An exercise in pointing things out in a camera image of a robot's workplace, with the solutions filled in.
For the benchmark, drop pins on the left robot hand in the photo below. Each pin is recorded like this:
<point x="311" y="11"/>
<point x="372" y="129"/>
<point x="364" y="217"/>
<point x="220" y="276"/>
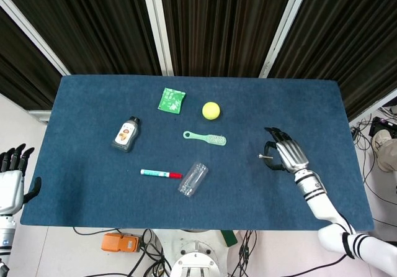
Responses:
<point x="10" y="190"/>

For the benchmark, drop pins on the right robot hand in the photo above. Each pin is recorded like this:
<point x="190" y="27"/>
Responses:
<point x="288" y="152"/>

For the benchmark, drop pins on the metal bolt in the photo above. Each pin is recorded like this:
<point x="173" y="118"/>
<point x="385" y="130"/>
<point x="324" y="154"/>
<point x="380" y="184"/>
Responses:
<point x="264" y="156"/>

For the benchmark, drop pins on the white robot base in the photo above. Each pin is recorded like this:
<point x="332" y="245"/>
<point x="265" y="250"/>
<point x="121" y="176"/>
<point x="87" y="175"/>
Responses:
<point x="195" y="258"/>

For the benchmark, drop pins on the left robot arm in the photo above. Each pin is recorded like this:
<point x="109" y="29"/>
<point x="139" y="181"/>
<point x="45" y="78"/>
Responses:
<point x="6" y="239"/>

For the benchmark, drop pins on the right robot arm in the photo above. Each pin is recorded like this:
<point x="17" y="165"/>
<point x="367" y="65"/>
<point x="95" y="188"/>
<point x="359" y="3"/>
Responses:
<point x="335" y="215"/>

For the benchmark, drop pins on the green hair brush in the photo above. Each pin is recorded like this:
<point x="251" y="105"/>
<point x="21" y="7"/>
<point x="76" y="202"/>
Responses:
<point x="207" y="138"/>

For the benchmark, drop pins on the yellow tennis ball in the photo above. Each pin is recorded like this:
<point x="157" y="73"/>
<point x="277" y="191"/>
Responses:
<point x="211" y="111"/>

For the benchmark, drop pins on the beige shoe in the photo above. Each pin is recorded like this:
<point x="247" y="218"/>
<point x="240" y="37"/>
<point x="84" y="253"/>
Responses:
<point x="384" y="149"/>

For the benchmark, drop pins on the clear plastic bottle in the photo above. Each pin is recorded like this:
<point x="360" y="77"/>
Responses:
<point x="193" y="181"/>

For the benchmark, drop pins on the blue table cloth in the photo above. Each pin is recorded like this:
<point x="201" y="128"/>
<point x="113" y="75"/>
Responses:
<point x="198" y="196"/>

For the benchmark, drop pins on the orange power box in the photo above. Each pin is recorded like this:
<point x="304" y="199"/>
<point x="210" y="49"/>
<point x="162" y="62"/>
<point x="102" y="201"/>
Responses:
<point x="122" y="243"/>

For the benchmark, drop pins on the dark sauce bottle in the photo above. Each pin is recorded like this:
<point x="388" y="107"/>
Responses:
<point x="125" y="135"/>

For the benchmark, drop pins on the green snack packet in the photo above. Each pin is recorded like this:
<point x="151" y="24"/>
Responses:
<point x="171" y="100"/>

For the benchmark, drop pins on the red capped marker pen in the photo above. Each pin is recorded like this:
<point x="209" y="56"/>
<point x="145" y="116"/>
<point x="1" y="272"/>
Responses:
<point x="161" y="174"/>

